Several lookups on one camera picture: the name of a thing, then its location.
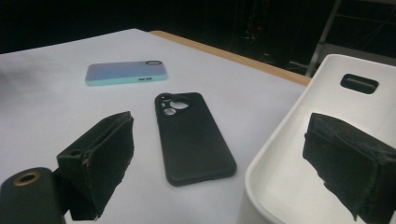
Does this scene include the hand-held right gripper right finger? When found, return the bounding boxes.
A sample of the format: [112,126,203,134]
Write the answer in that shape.
[302,112,396,224]

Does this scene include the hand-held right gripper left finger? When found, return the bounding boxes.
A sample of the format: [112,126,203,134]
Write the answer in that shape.
[55,110,135,222]

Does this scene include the white plastic bin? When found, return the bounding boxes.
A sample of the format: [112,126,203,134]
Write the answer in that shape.
[237,53,396,224]

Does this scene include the teal phone case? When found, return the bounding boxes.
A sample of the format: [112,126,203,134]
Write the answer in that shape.
[84,60,169,87]

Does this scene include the black phone case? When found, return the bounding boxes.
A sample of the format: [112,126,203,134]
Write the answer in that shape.
[154,91,238,188]

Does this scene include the white paper mat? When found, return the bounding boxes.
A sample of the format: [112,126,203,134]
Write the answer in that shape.
[0,28,307,224]

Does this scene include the grey metal stand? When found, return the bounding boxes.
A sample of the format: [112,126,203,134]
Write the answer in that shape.
[304,0,396,78]

